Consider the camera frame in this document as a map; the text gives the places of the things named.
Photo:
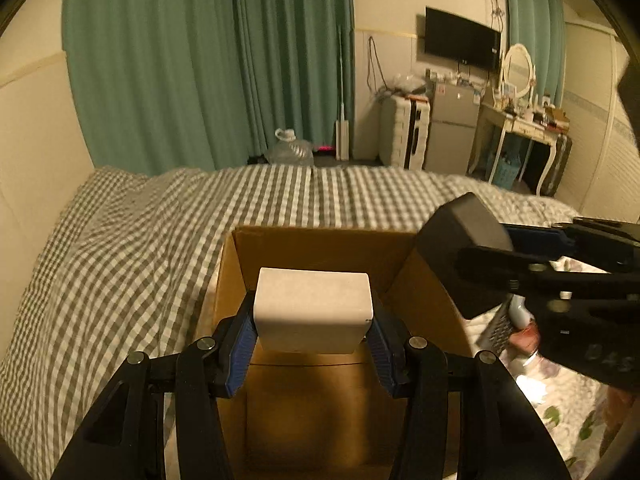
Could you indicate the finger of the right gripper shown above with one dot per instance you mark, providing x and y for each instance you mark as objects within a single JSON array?
[
  {"x": 508, "y": 271},
  {"x": 560, "y": 236}
]

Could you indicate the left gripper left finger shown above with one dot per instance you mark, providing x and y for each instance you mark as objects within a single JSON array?
[{"x": 210, "y": 369}]

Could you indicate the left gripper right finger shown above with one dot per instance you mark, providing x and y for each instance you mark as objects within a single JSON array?
[{"x": 412, "y": 368}]

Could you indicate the black rectangular box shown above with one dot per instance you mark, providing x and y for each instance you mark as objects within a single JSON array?
[{"x": 446, "y": 243}]

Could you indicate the small white box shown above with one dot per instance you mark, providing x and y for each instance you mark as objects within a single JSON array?
[{"x": 317, "y": 312}]

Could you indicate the light blue earbud case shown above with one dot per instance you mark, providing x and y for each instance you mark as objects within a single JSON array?
[{"x": 519, "y": 316}]

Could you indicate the pink rose card box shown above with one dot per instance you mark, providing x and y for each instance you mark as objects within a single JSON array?
[{"x": 523, "y": 344}]

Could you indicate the black remote control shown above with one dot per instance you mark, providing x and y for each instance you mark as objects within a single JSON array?
[{"x": 495, "y": 337}]

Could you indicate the blue plastic basket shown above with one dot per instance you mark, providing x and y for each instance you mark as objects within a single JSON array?
[{"x": 509, "y": 165}]

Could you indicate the white floral quilt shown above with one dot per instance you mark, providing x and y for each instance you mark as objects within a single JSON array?
[{"x": 583, "y": 416}]

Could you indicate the dark suitcase by table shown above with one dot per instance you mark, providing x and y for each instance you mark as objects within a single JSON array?
[{"x": 559, "y": 153}]

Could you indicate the brown cardboard box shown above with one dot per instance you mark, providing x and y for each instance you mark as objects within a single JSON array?
[{"x": 316, "y": 409}]

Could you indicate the white dressing table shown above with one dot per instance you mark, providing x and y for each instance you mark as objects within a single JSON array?
[{"x": 490, "y": 117}]

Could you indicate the grey checkered bed sheet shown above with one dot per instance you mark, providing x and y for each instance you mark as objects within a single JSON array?
[{"x": 128, "y": 263}]

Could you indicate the silver mini fridge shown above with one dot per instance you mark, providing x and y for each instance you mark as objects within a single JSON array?
[{"x": 454, "y": 113}]

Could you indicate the oval vanity mirror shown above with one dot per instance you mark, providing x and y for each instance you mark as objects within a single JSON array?
[{"x": 517, "y": 72}]

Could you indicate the white suitcase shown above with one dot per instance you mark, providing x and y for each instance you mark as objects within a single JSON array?
[{"x": 403, "y": 134}]

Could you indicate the green curtain by window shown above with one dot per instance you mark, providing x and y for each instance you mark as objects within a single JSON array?
[{"x": 540, "y": 26}]

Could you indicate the clear water jug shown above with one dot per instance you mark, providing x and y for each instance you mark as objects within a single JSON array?
[{"x": 290, "y": 150}]

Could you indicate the white flat mop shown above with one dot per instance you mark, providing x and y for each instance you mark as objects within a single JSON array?
[{"x": 341, "y": 124}]

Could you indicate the large green curtain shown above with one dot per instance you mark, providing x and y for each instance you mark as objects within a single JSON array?
[{"x": 162, "y": 84}]

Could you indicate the black wall television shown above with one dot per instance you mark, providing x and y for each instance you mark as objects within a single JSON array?
[{"x": 467, "y": 42}]

